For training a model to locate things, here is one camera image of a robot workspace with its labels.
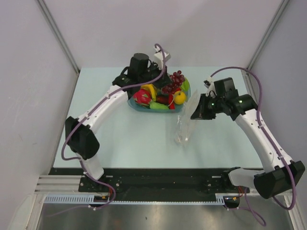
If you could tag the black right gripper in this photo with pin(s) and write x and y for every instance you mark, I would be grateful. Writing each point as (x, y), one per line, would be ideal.
(200, 112)

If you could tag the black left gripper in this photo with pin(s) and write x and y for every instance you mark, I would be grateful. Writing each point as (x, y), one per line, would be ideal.
(164, 80)

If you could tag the purple grape bunch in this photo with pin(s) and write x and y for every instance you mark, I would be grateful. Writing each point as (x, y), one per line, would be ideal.
(177, 80)

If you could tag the clear patterned zip bag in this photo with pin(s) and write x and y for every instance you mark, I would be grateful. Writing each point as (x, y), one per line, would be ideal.
(184, 125)

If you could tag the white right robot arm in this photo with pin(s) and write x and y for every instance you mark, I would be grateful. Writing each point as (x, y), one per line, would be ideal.
(280, 173)

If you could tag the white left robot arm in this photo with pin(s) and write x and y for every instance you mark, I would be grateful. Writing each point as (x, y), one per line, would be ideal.
(80, 132)

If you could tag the yellow banana bunch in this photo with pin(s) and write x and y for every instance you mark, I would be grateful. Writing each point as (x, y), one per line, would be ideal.
(151, 89)

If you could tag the green leaf vegetable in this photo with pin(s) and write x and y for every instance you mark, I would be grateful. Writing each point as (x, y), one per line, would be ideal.
(185, 85)

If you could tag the red pepper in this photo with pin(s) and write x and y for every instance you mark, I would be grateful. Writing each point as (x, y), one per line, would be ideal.
(171, 97)

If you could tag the orange fruit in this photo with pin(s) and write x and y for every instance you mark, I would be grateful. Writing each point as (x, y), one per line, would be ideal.
(179, 97)

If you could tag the green bitter gourd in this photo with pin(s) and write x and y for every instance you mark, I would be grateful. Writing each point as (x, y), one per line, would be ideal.
(158, 106)

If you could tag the pink dragon fruit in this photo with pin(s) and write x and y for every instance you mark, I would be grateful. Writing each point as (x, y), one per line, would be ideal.
(142, 97)

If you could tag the teal plastic fruit bowl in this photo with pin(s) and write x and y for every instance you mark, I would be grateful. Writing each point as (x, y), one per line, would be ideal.
(140, 108)

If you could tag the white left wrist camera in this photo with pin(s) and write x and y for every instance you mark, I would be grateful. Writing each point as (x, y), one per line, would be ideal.
(158, 57)

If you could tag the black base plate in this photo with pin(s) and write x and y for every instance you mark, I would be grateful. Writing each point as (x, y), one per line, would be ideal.
(160, 184)

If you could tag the right aluminium frame post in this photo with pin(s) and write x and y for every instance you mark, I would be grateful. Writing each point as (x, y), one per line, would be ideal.
(270, 29)

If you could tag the aluminium frame post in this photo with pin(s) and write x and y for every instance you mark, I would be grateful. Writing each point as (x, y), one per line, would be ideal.
(270, 29)
(58, 35)

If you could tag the left aluminium frame post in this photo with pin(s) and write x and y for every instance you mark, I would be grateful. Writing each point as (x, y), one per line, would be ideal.
(58, 35)

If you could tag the white slotted cable duct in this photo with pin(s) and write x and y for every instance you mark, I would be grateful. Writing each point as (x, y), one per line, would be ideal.
(218, 200)

